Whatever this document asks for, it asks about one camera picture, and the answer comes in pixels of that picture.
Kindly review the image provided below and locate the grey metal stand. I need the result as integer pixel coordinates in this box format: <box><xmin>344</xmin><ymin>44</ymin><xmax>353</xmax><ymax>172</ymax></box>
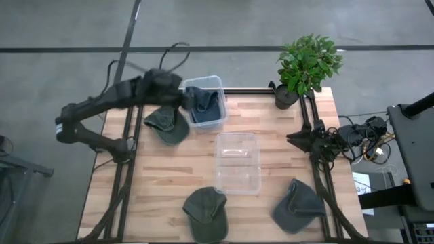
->
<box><xmin>0</xmin><ymin>135</ymin><xmax>55</xmax><ymax>244</ymax></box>

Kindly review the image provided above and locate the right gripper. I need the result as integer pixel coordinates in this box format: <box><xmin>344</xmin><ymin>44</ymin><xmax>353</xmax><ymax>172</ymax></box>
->
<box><xmin>285</xmin><ymin>119</ymin><xmax>328</xmax><ymax>161</ymax></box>

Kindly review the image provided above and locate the black bar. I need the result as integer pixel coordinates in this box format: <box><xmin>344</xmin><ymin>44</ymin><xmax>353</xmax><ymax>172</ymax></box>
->
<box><xmin>358</xmin><ymin>184</ymin><xmax>418</xmax><ymax>210</ymax></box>

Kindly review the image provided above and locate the black aluminium table frame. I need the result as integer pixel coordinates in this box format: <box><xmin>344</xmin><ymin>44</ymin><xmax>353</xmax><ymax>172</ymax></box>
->
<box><xmin>77</xmin><ymin>80</ymin><xmax>370</xmax><ymax>244</ymax></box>

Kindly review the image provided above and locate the black cable bundle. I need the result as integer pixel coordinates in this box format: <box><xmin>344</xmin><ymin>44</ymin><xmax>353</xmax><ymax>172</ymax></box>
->
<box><xmin>325</xmin><ymin>115</ymin><xmax>397</xmax><ymax>170</ymax></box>

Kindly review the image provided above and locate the clear plastic bin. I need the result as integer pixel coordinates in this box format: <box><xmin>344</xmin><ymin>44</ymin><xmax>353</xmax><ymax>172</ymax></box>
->
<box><xmin>182</xmin><ymin>75</ymin><xmax>229</xmax><ymax>134</ymax></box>
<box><xmin>213</xmin><ymin>131</ymin><xmax>262</xmax><ymax>197</ymax></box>

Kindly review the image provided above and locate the olive green cap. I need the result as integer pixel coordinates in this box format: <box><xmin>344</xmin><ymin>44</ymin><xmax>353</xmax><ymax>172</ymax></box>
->
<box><xmin>143</xmin><ymin>104</ymin><xmax>191</xmax><ymax>147</ymax></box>
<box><xmin>182</xmin><ymin>186</ymin><xmax>229</xmax><ymax>244</ymax></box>

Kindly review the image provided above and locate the white paper sheet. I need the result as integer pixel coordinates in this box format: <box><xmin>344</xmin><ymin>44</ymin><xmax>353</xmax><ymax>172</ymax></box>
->
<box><xmin>351</xmin><ymin>171</ymin><xmax>376</xmax><ymax>216</ymax></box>

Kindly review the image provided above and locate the dark grey panel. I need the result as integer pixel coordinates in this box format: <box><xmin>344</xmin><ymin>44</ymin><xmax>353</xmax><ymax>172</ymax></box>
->
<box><xmin>386</xmin><ymin>103</ymin><xmax>434</xmax><ymax>213</ymax></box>

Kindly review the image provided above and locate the yellow cable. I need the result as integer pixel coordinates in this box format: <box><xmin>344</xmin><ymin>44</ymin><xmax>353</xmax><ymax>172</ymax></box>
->
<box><xmin>364</xmin><ymin>134</ymin><xmax>396</xmax><ymax>162</ymax></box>

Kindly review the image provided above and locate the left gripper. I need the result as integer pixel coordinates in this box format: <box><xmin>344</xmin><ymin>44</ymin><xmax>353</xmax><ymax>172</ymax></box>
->
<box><xmin>161</xmin><ymin>75</ymin><xmax>195</xmax><ymax>111</ymax></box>

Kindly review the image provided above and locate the black pole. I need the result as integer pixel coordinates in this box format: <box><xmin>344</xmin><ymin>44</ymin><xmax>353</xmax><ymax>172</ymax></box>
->
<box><xmin>402</xmin><ymin>91</ymin><xmax>434</xmax><ymax>118</ymax></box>

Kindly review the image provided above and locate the black plant pot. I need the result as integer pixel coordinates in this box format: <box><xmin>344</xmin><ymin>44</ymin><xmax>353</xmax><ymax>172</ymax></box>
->
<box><xmin>274</xmin><ymin>83</ymin><xmax>300</xmax><ymax>110</ymax></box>

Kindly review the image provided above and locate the navy blue cap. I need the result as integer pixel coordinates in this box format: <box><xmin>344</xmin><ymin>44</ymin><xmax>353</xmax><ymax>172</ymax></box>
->
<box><xmin>185</xmin><ymin>85</ymin><xmax>223</xmax><ymax>125</ymax></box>

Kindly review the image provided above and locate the green leafy plant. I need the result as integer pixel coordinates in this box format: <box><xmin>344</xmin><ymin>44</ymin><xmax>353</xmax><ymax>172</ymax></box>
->
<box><xmin>277</xmin><ymin>33</ymin><xmax>344</xmax><ymax>96</ymax></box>

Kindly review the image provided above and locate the slate grey cap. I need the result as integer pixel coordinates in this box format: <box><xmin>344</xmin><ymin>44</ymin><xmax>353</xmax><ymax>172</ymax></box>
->
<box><xmin>271</xmin><ymin>178</ymin><xmax>327</xmax><ymax>235</ymax></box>

